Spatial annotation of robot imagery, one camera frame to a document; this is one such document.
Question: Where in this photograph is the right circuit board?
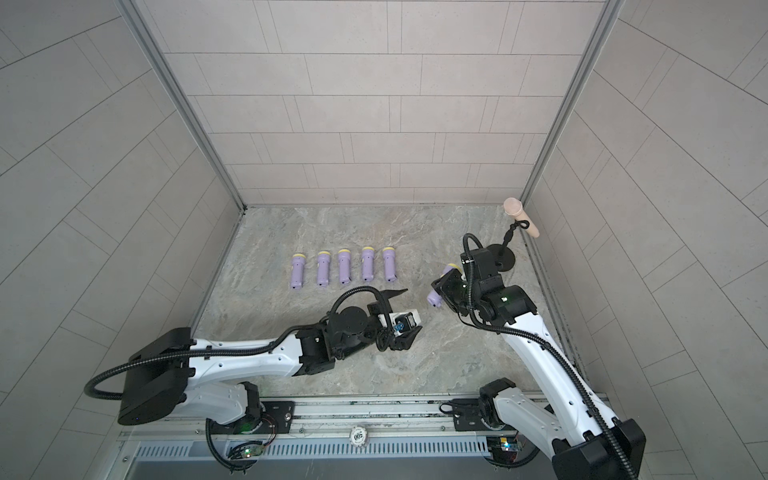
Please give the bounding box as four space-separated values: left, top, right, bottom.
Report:
486 437 522 467

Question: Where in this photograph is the left green circuit board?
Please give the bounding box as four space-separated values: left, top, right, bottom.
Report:
227 440 269 462

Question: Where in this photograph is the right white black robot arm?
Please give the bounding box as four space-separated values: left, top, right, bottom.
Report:
432 233 646 479

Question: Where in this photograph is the purple flashlight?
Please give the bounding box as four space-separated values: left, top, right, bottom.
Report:
361 246 375 282
427 263 461 308
382 247 397 282
337 249 351 285
290 253 306 290

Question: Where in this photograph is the beige microphone on stand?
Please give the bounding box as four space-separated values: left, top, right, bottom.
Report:
503 197 540 238

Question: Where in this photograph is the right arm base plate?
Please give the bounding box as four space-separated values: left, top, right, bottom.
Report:
439 398 511 432

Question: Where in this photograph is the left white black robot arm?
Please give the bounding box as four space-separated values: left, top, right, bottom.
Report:
83 286 422 426

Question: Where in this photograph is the purple flashlight horizontal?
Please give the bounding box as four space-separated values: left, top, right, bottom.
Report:
316 251 332 287

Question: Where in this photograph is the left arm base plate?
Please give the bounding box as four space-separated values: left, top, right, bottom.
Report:
211 401 296 435

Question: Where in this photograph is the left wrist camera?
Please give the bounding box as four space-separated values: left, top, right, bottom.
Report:
390 310 421 337

